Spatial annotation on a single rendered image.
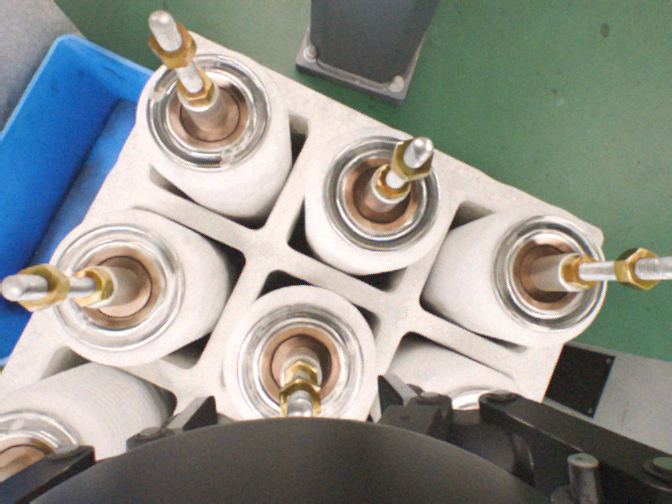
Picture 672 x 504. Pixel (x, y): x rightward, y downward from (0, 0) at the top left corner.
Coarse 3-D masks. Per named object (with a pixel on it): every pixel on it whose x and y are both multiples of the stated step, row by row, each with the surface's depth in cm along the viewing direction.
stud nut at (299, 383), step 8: (296, 376) 17; (288, 384) 17; (296, 384) 17; (304, 384) 17; (312, 384) 17; (280, 392) 17; (288, 392) 17; (312, 392) 17; (280, 400) 17; (288, 400) 17; (312, 400) 17; (320, 400) 17; (280, 408) 17; (320, 408) 17
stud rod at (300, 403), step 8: (304, 376) 19; (296, 392) 16; (304, 392) 17; (296, 400) 15; (304, 400) 15; (288, 408) 15; (296, 408) 15; (304, 408) 15; (312, 408) 15; (288, 416) 15
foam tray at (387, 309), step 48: (288, 96) 33; (144, 192) 31; (288, 192) 32; (480, 192) 34; (240, 240) 32; (288, 240) 37; (240, 288) 31; (336, 288) 32; (384, 288) 38; (48, 336) 30; (384, 336) 32; (432, 336) 32; (480, 336) 42; (0, 384) 29; (192, 384) 30; (528, 384) 33
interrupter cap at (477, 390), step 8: (456, 392) 25; (464, 392) 25; (472, 392) 25; (480, 392) 25; (456, 400) 25; (464, 400) 25; (472, 400) 25; (456, 408) 25; (464, 408) 25; (472, 408) 25
